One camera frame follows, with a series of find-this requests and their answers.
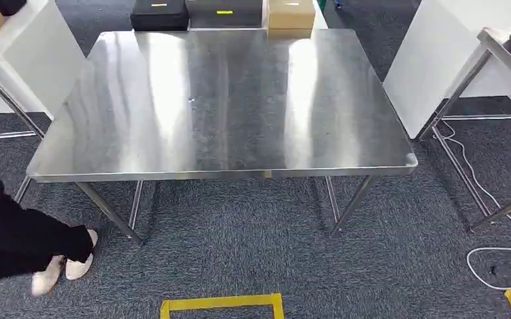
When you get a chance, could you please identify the person's leg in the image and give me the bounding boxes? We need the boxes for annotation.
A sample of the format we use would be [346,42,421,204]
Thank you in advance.
[0,160,96,288]

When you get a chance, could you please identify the white power cable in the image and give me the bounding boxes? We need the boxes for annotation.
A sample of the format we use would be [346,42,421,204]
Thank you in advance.
[439,120,511,292]

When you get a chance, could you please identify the black box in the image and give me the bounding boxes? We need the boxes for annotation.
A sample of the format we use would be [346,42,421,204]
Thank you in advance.
[130,0,191,32]

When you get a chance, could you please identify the black object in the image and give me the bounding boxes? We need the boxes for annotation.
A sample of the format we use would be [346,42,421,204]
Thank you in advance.
[0,0,27,17]

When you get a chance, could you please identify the grey box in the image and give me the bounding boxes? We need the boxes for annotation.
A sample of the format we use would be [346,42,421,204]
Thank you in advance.
[185,0,265,30]

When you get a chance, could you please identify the white board panel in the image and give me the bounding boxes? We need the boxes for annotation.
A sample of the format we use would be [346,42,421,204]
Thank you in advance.
[382,0,511,140]
[0,0,87,120]

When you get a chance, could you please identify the tan box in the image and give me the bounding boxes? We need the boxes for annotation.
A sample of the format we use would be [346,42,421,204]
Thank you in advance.
[266,0,317,40]

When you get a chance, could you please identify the person's white shoe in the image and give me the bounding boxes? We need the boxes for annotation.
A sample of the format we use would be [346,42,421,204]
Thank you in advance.
[64,228,99,281]
[31,255,65,297]

